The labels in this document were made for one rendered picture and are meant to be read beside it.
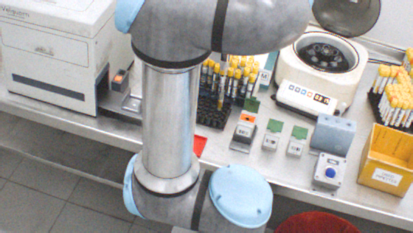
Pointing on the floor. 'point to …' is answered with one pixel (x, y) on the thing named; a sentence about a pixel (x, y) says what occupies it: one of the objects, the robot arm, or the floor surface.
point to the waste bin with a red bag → (316, 223)
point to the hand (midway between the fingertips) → (226, 65)
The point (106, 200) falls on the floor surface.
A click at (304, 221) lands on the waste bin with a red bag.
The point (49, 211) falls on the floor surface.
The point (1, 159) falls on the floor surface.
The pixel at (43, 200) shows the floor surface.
